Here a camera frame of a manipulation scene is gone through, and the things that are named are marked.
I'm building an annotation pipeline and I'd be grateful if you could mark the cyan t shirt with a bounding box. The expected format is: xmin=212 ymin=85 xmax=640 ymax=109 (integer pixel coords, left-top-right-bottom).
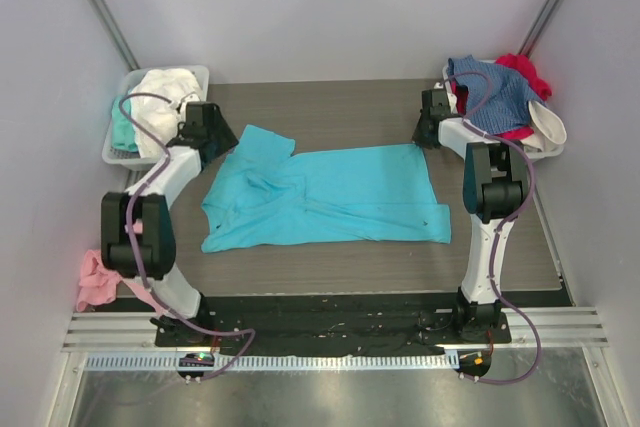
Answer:
xmin=201 ymin=125 xmax=452 ymax=254

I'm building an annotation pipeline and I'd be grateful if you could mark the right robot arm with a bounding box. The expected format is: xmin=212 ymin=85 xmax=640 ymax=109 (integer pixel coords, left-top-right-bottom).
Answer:
xmin=412 ymin=87 xmax=532 ymax=334

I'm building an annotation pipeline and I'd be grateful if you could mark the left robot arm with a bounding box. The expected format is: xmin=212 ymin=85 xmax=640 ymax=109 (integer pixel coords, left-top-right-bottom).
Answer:
xmin=101 ymin=101 xmax=238 ymax=336

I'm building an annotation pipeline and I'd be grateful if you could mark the right grey plastic basket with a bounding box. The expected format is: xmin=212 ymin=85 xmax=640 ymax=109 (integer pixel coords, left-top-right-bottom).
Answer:
xmin=439 ymin=54 xmax=567 ymax=160

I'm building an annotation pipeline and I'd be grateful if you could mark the grey plastic basket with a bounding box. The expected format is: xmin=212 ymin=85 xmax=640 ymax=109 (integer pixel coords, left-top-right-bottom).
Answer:
xmin=439 ymin=54 xmax=567 ymax=160
xmin=102 ymin=65 xmax=209 ymax=171

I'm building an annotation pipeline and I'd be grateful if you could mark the blue patterned t shirt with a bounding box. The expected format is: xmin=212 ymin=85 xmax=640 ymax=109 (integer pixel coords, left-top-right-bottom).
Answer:
xmin=446 ymin=54 xmax=546 ymax=137

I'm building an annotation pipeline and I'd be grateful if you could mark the teal green t shirt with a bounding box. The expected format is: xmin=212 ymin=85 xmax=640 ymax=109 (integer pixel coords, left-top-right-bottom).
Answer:
xmin=111 ymin=96 xmax=138 ymax=153

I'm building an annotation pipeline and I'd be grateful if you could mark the left grey plastic basket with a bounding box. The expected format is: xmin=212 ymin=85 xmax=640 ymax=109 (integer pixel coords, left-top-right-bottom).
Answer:
xmin=102 ymin=65 xmax=209 ymax=171

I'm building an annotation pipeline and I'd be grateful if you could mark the red t shirt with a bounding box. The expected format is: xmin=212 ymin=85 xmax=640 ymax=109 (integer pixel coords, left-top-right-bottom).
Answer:
xmin=451 ymin=52 xmax=554 ymax=141

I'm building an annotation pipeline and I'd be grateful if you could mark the cream white t shirt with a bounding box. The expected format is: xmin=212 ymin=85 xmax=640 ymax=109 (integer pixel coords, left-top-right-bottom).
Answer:
xmin=522 ymin=101 xmax=567 ymax=153

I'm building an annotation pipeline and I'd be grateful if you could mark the pink t shirt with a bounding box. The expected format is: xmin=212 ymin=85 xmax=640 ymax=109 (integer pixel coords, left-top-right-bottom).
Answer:
xmin=75 ymin=250 xmax=166 ymax=316

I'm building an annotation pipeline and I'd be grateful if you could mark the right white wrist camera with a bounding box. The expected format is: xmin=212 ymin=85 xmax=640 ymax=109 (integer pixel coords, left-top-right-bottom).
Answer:
xmin=434 ymin=80 xmax=458 ymax=113

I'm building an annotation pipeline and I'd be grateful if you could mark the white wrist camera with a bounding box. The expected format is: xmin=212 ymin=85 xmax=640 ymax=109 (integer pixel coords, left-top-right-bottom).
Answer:
xmin=177 ymin=91 xmax=201 ymax=109
xmin=434 ymin=80 xmax=458 ymax=113

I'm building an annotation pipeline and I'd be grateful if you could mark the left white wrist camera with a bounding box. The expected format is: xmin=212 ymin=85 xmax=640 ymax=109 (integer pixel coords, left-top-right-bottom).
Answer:
xmin=177 ymin=91 xmax=201 ymax=109

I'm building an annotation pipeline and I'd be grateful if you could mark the right aluminium frame post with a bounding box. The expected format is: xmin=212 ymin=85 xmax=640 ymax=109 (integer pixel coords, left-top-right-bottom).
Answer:
xmin=517 ymin=0 xmax=596 ymax=58

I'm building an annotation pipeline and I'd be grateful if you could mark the aluminium frame post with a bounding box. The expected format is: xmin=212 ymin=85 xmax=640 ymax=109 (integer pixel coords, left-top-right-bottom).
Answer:
xmin=88 ymin=0 xmax=140 ymax=71
xmin=517 ymin=0 xmax=596 ymax=58

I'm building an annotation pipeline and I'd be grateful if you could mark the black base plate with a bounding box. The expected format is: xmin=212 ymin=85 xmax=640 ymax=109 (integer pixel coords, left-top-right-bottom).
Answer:
xmin=151 ymin=293 xmax=512 ymax=357

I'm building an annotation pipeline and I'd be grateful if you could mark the left aluminium frame post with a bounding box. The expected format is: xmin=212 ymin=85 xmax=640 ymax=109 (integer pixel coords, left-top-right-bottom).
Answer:
xmin=88 ymin=0 xmax=140 ymax=71

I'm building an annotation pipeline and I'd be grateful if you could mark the slotted cable duct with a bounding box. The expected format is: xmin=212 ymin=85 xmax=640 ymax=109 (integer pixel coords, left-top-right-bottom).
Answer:
xmin=85 ymin=351 xmax=459 ymax=372

